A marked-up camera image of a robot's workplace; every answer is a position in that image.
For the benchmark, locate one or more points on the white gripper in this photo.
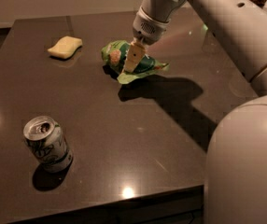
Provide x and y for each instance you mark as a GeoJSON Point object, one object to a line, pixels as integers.
{"type": "Point", "coordinates": [147, 30]}

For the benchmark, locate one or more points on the green rice chip bag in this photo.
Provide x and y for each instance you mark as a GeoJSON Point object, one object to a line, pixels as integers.
{"type": "Point", "coordinates": [114, 54]}

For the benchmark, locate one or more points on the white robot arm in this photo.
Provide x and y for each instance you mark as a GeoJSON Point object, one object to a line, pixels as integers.
{"type": "Point", "coordinates": [235, 181]}

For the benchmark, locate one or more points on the silver green 7up can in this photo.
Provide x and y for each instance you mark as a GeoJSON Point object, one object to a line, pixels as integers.
{"type": "Point", "coordinates": [44, 137]}

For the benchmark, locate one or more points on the yellow sponge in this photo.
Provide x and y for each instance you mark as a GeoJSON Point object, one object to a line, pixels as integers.
{"type": "Point", "coordinates": [65, 47]}

